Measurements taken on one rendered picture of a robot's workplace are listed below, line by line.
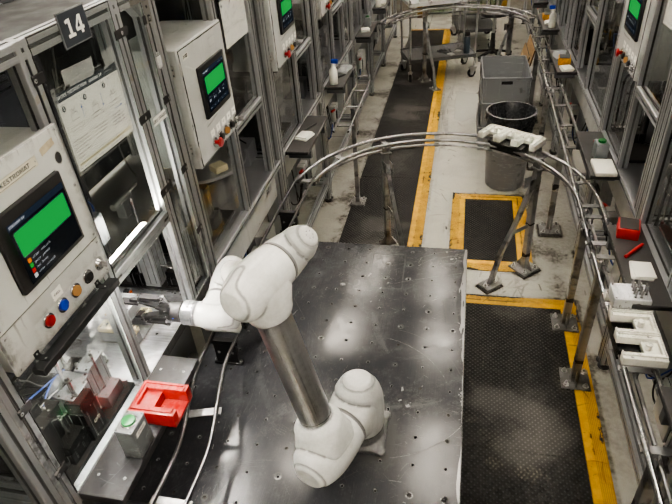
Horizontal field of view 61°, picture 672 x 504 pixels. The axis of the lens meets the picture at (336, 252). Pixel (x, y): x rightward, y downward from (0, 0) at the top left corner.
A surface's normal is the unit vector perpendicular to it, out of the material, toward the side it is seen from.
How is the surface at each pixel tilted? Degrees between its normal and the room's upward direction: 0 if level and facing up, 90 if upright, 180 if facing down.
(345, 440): 71
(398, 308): 0
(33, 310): 90
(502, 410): 0
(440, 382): 0
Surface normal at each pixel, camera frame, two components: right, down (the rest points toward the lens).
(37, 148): 0.98, 0.06
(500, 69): -0.17, 0.57
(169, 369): -0.07, -0.81
